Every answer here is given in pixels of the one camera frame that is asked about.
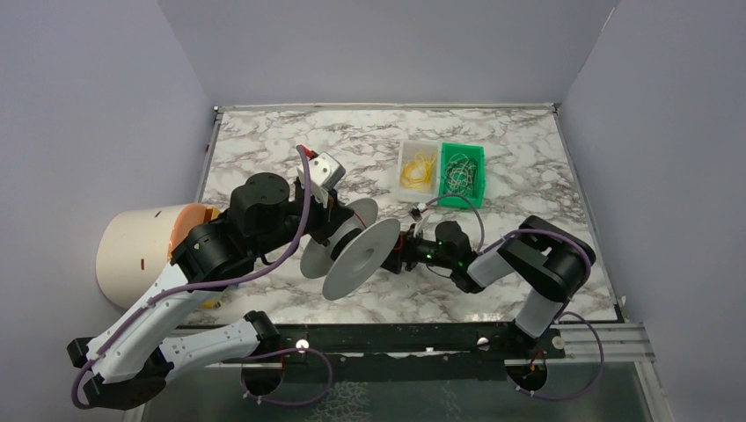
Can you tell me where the white perforated cable spool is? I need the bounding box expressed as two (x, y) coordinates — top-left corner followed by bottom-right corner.
(300, 198), (400, 301)

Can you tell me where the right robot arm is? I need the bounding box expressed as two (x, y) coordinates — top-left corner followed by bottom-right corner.
(382, 215), (596, 349)

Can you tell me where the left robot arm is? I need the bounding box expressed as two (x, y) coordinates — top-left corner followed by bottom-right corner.
(67, 171), (355, 410)

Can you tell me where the green plastic bin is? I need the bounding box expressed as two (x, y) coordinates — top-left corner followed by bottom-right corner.
(437, 142), (486, 208)

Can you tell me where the white plastic bin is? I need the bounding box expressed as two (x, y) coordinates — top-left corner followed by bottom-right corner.
(393, 140), (441, 202)

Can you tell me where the cream cylinder winding machine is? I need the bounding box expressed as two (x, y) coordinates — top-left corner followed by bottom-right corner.
(96, 203), (220, 309)

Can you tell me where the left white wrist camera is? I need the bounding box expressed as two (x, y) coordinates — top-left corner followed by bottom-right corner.
(296, 152), (346, 208)

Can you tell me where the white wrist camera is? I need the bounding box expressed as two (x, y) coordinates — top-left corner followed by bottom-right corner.
(409, 202), (428, 222)
(296, 152), (346, 208)

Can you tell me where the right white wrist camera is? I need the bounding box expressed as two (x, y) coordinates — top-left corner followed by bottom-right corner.
(409, 202), (428, 222)

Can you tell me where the white cable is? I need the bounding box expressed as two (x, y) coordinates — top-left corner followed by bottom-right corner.
(444, 152), (480, 196)

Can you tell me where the black cable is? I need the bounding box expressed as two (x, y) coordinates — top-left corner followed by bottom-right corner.
(445, 156), (482, 198)

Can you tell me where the yellow cable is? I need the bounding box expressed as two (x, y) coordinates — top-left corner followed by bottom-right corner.
(399, 152), (437, 191)

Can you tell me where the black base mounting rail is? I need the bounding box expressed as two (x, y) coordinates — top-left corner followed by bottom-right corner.
(198, 322), (567, 386)

